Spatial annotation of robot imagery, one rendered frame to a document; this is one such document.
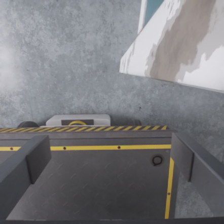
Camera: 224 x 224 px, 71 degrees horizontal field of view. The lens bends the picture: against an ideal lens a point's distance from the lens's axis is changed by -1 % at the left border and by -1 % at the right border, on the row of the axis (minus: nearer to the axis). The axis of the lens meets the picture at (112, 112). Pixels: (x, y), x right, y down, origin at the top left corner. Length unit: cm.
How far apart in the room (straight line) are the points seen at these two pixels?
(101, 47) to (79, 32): 12
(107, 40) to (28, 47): 35
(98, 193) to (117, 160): 13
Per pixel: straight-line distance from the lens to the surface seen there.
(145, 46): 17
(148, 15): 20
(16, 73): 87
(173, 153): 17
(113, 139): 47
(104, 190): 57
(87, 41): 77
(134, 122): 68
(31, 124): 78
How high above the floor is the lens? 75
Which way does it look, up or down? 76 degrees down
